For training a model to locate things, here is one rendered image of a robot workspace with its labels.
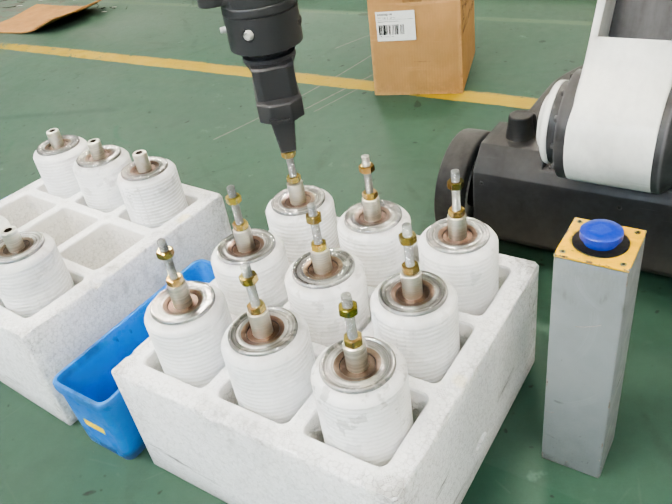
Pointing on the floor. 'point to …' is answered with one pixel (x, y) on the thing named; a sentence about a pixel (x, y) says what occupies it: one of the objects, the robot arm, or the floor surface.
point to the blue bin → (99, 355)
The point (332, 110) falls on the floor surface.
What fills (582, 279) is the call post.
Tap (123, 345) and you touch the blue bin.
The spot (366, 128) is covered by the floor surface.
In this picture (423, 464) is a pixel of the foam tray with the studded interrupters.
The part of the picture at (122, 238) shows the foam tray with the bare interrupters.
